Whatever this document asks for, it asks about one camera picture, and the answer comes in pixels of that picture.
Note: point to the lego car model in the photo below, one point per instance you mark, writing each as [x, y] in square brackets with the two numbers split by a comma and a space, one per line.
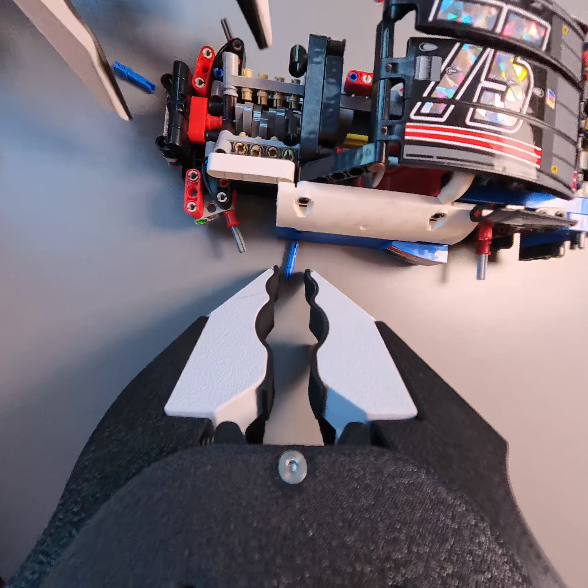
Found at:
[367, 138]

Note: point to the blue lego axle pin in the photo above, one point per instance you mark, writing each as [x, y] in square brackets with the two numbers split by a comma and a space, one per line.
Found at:
[291, 259]
[133, 77]

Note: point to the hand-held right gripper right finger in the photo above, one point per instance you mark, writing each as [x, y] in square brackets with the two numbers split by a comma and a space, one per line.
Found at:
[363, 367]

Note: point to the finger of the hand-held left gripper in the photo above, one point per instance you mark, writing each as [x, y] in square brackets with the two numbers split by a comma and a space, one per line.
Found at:
[262, 18]
[69, 41]

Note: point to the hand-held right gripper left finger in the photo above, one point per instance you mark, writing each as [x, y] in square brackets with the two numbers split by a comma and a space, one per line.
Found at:
[225, 363]

